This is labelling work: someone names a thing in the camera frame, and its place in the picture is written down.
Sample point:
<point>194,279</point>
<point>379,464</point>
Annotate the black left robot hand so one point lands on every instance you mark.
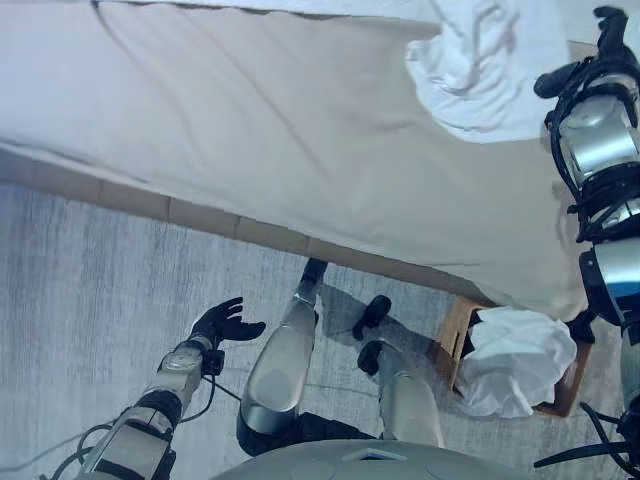
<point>225,325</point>

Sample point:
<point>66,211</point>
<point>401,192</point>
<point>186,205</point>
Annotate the large bed with beige cover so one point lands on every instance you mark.
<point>250,125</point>

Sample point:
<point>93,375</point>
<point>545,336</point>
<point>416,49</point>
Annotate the black garment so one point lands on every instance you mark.
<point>582,325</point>

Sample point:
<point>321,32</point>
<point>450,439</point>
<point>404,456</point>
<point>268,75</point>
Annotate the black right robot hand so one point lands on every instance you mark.
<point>612,35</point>

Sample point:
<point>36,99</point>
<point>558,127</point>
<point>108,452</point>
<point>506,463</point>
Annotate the silver right robot leg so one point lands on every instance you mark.
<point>410,405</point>

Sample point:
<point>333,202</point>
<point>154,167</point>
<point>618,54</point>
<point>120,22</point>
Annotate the white duvet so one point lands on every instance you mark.
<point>360,9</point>

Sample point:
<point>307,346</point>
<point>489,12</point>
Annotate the silver robot leg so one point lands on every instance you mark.
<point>280,370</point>
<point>410,405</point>

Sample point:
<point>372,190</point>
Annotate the brown wicker basket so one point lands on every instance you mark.
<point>452,330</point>

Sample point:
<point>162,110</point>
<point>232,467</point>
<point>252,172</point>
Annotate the grey robot torso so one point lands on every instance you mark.
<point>375,465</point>

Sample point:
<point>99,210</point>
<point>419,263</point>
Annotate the white garment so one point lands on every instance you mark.
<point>515,360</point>

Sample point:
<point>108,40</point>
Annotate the white t-shirt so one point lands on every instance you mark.
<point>480,100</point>

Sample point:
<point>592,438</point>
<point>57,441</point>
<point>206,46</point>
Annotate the silver left robot leg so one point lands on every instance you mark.
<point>280,370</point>

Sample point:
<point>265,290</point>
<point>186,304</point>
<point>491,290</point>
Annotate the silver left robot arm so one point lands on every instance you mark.
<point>175,375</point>

